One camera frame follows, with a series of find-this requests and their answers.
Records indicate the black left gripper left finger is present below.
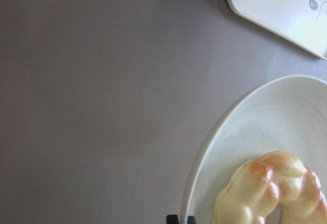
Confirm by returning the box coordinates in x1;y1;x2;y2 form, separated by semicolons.
166;214;178;224

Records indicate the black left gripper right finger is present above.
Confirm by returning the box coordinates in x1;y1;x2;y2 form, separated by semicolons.
187;215;196;224

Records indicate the white round plate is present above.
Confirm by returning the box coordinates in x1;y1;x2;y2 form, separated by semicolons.
179;75;326;223

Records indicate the twisted glazed donut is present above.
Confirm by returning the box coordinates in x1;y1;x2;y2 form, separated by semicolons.
212;151;326;223

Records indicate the cream rabbit tray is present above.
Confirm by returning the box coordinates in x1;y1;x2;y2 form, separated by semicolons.
227;0;326;59

